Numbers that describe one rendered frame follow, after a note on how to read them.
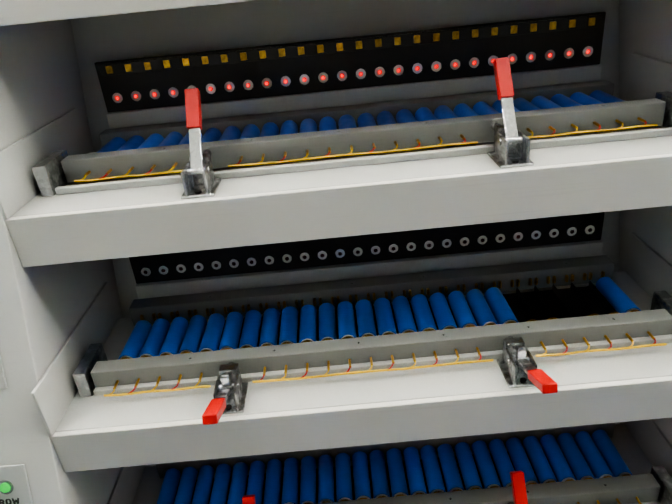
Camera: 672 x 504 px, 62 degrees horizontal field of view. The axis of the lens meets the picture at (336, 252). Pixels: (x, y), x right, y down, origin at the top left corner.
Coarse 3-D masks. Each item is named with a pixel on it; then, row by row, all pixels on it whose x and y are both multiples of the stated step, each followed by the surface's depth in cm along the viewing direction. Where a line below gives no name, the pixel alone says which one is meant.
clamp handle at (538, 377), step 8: (520, 352) 50; (520, 360) 50; (528, 368) 48; (536, 368) 48; (528, 376) 47; (536, 376) 46; (544, 376) 45; (536, 384) 45; (544, 384) 44; (552, 384) 44; (544, 392) 44; (552, 392) 44
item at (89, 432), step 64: (448, 256) 65; (512, 256) 65; (576, 256) 65; (640, 256) 62; (128, 320) 66; (64, 384) 53; (256, 384) 54; (320, 384) 53; (384, 384) 52; (448, 384) 52; (576, 384) 50; (640, 384) 50; (64, 448) 51; (128, 448) 51; (192, 448) 51; (256, 448) 52; (320, 448) 52
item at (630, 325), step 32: (544, 320) 55; (576, 320) 55; (608, 320) 54; (640, 320) 54; (224, 352) 55; (256, 352) 55; (288, 352) 54; (320, 352) 54; (352, 352) 54; (384, 352) 54; (416, 352) 54; (448, 352) 54; (576, 352) 53; (96, 384) 55
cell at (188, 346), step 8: (192, 320) 62; (200, 320) 62; (192, 328) 60; (200, 328) 61; (184, 336) 60; (192, 336) 59; (200, 336) 60; (184, 344) 58; (192, 344) 58; (192, 352) 57
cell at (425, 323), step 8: (416, 296) 62; (424, 296) 62; (416, 304) 61; (424, 304) 60; (416, 312) 60; (424, 312) 59; (416, 320) 59; (424, 320) 58; (432, 320) 58; (424, 328) 57; (432, 328) 57
